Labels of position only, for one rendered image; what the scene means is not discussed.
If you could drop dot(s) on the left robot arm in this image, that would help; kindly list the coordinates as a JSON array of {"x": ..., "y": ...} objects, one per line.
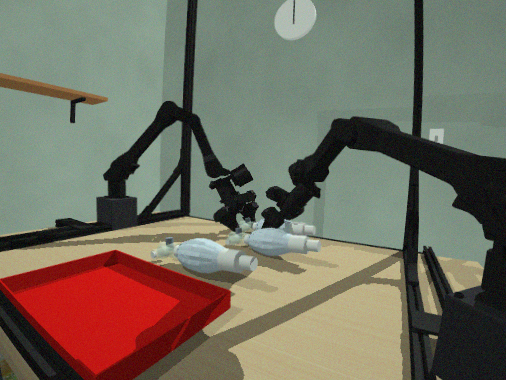
[{"x": 480, "y": 182}]

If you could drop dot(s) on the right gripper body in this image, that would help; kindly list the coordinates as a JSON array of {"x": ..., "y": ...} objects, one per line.
[{"x": 225, "y": 211}]

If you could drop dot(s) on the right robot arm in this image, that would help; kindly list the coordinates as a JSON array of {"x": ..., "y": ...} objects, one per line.
[{"x": 166, "y": 116}]

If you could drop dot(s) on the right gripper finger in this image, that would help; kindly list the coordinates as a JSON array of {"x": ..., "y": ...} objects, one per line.
[
  {"x": 230, "y": 222},
  {"x": 251, "y": 215}
]

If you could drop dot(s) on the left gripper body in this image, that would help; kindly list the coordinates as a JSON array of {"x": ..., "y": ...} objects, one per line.
[{"x": 289, "y": 208}]

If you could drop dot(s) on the red tray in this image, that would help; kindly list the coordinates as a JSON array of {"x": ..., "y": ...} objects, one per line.
[{"x": 103, "y": 307}]

